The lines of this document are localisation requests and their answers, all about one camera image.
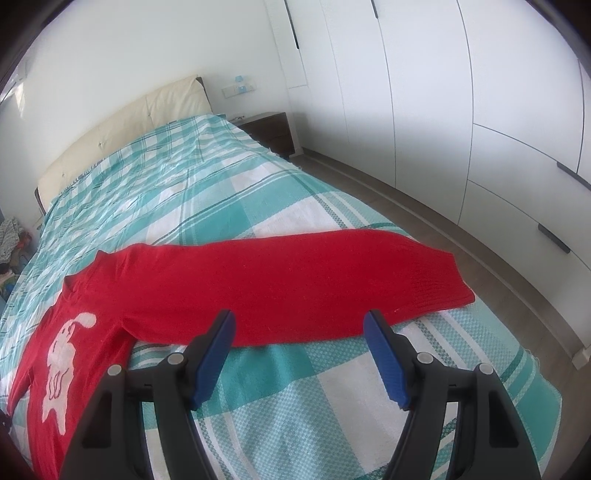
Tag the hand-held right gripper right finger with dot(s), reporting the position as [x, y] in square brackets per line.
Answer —
[385, 364]

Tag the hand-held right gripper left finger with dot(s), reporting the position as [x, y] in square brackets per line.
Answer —
[214, 355]

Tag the red sweater with white print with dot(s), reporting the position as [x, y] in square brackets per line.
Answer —
[277, 286]

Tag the pile of clothes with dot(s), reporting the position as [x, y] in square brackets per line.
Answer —
[11, 240]

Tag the teal checked blanket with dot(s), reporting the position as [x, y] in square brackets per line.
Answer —
[184, 184]

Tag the dark wooden nightstand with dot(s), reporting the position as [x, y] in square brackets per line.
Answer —
[272, 129]

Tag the cream padded headboard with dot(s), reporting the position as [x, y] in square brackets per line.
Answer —
[138, 115]

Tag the white wardrobe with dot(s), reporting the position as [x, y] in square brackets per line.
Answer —
[415, 92]

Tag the white wall switch panel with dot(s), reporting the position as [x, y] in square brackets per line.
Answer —
[238, 89]

